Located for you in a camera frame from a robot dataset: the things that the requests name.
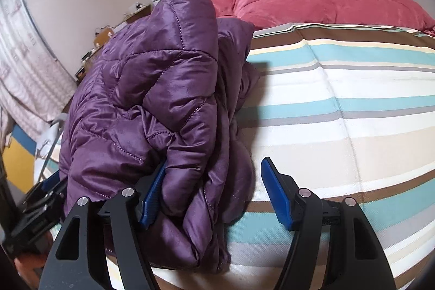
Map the purple quilted down jacket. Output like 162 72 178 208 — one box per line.
59 0 260 273

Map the person left hand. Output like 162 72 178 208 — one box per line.
14 253 47 288

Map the white deer print pillow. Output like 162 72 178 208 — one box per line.
34 121 61 175

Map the patterned side curtain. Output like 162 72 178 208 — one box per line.
1 0 77 140

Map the striped bed sheet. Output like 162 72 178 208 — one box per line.
153 24 434 289

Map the wooden desk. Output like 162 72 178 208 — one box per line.
74 50 97 84

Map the wooden chair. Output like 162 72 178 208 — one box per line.
94 26 115 49

